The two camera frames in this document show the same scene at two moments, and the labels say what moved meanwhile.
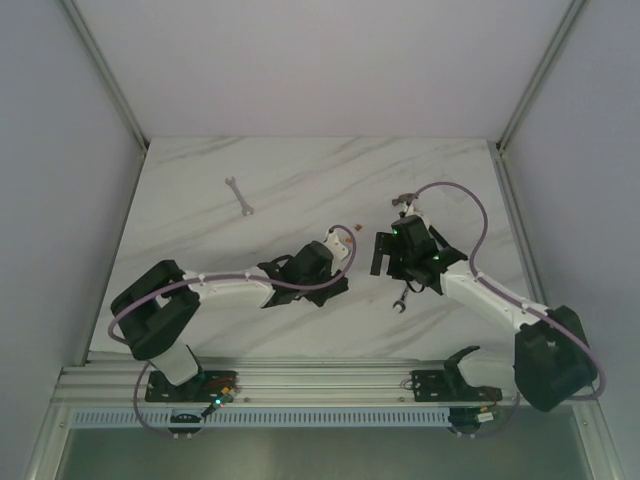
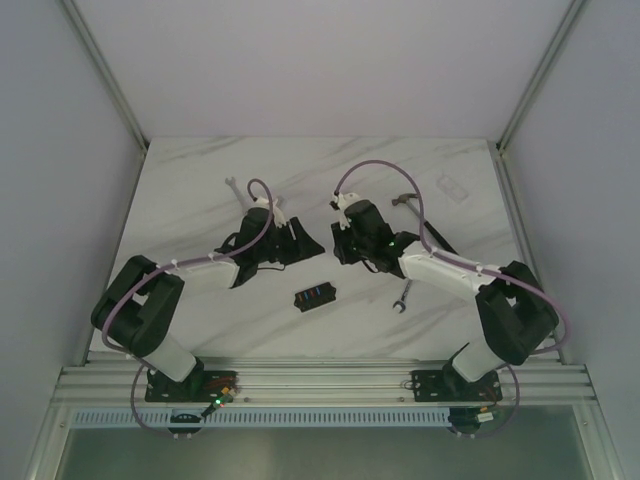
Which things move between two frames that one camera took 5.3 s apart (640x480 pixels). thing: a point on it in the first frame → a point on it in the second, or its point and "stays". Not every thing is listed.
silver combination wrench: (401, 302) stays
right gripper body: (407, 262) → (351, 250)
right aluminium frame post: (574, 11) stays
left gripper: (330, 288) → (289, 243)
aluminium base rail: (270, 381) stays
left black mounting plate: (204, 387) stays
